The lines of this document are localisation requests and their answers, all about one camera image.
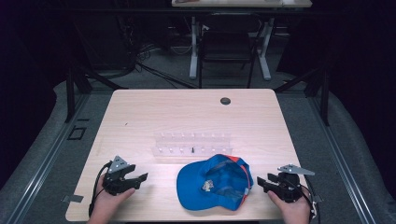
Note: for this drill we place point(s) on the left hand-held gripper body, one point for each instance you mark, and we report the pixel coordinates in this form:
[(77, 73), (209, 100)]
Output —
[(114, 182)]

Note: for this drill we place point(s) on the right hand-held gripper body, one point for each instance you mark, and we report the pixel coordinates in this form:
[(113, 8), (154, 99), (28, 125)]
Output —
[(289, 186)]

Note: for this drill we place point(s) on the person's right hand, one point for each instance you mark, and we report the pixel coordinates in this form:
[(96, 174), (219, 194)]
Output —
[(294, 211)]

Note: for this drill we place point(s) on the person's left hand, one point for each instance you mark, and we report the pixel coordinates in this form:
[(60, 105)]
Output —
[(104, 205)]

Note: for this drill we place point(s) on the grey tape strip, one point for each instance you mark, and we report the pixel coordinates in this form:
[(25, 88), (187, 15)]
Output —
[(72, 198)]

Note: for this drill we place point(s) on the blue baseball cap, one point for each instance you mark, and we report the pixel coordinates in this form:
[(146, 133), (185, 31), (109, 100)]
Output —
[(193, 186)]

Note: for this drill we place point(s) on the clear acrylic rack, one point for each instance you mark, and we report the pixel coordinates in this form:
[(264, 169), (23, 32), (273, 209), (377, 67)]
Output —
[(193, 143)]

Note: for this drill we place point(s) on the round grey table grommet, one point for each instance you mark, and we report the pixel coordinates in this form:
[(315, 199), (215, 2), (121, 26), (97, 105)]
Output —
[(225, 100)]

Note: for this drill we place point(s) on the black metal stand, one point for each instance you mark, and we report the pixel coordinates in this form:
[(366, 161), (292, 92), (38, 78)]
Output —
[(71, 90), (324, 93)]

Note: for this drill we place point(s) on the black chair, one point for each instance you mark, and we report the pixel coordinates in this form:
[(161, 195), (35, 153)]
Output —
[(227, 43)]

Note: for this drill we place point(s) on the white desk with legs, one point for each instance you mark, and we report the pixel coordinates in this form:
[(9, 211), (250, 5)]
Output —
[(243, 3)]

